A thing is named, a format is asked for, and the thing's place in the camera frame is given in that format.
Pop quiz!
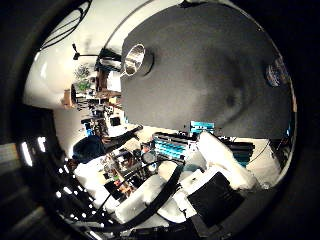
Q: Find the bottle with red cap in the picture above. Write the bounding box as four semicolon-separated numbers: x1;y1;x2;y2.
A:
265;57;290;88

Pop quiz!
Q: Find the shiny metal cup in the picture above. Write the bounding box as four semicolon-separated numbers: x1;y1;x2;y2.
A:
123;43;155;78

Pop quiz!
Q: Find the person in dark top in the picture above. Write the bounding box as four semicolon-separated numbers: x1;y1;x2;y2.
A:
71;124;144;165

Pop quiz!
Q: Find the green potted plant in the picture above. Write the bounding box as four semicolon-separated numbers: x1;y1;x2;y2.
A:
73;63;93;94

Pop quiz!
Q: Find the black cable on hand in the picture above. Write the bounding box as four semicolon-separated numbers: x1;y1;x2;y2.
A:
87;159;185;234

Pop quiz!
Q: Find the black camera stand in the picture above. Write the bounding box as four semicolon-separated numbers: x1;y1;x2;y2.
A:
71;43;101;62

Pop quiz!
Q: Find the black looped cable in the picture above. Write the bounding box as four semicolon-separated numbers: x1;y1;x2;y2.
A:
39;0;93;51

